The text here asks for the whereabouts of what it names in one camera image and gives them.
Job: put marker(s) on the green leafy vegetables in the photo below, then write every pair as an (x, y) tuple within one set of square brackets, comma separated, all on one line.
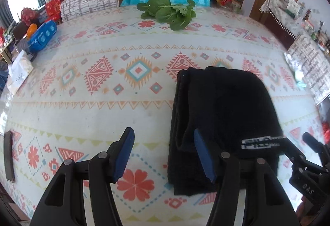
[(165, 11)]

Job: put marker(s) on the black pants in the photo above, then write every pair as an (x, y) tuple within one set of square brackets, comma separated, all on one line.
[(226, 102)]

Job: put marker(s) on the orange round object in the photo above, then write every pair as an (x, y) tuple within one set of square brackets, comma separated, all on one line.
[(32, 30)]

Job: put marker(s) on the red bag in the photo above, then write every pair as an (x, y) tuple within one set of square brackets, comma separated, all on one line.
[(28, 16)]

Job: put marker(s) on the patterned tablecloth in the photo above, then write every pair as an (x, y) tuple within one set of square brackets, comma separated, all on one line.
[(90, 117)]

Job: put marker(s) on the black phone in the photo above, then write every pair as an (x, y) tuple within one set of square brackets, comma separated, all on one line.
[(9, 156)]

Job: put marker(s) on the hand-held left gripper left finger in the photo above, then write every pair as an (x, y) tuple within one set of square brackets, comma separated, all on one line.
[(123, 156)]

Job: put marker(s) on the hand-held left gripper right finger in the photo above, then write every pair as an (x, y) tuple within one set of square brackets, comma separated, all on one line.
[(203, 156)]

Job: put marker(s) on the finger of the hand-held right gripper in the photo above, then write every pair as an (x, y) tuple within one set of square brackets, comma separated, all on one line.
[(291, 150), (313, 142)]

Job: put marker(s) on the blue box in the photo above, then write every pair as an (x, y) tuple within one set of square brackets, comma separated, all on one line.
[(42, 36)]

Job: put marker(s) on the chair with grey patterned cover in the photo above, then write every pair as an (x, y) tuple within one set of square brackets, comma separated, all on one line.
[(87, 0), (312, 66)]

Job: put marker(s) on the white tissue box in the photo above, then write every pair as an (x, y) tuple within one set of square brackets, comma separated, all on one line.
[(20, 71)]

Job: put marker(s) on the sideboard with lace cloth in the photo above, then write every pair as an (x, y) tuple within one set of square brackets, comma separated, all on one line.
[(281, 12)]

